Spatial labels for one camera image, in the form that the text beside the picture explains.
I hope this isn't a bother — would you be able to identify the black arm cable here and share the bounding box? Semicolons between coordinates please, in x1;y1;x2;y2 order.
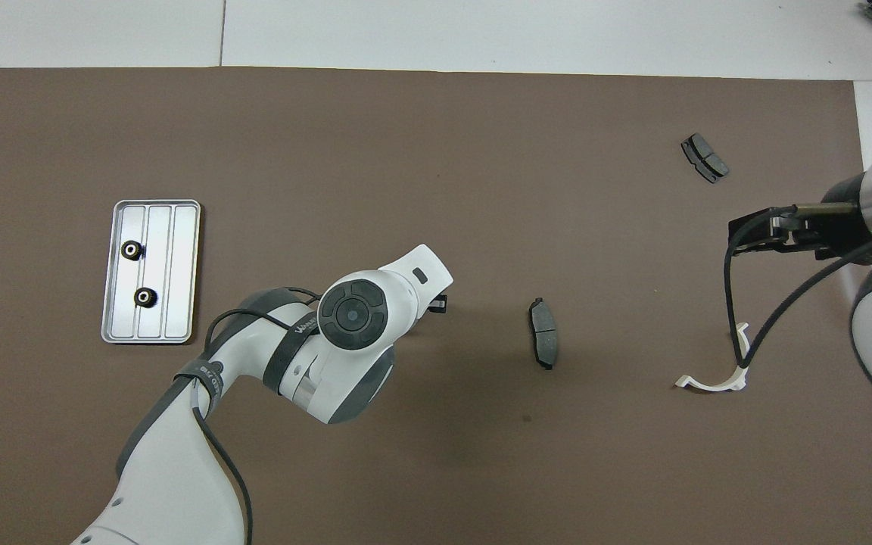
192;286;254;545
723;205;872;370

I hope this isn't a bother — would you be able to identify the white curved plastic bracket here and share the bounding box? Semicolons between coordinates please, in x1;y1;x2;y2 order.
674;322;752;393

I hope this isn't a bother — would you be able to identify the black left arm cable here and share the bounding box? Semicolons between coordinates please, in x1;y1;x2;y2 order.
192;286;254;545

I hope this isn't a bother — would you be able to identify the brown table mat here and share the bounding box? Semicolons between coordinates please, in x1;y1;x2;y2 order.
0;67;872;545

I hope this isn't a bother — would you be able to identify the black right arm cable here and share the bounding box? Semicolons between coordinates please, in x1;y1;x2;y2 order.
723;205;872;370

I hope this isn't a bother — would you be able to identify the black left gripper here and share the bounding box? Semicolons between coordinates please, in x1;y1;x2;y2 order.
413;294;449;329

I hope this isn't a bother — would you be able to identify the silver metal tray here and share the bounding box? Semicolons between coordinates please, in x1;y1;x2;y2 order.
101;199;202;345

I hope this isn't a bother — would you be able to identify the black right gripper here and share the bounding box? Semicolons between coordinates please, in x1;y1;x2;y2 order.
729;174;872;266

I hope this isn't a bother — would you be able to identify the dark grey brake pad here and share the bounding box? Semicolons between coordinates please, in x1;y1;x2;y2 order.
529;297;560;371
680;132;730;185

